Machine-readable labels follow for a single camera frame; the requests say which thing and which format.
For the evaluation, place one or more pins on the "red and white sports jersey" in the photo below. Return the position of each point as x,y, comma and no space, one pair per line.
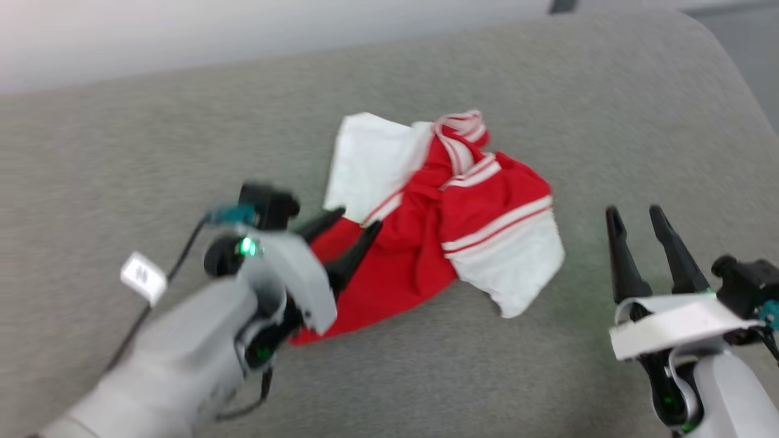
487,207

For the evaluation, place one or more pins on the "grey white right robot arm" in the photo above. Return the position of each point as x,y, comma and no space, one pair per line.
736,395

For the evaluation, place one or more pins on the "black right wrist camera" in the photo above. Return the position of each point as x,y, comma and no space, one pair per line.
748,283

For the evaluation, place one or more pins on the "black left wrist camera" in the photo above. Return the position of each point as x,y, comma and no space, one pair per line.
268,205

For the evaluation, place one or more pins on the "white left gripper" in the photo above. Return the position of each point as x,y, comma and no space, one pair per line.
298,274

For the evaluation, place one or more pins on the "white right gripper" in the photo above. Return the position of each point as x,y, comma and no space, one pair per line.
675,322

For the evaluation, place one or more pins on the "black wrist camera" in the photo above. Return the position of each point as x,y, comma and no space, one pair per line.
748,283
268,205

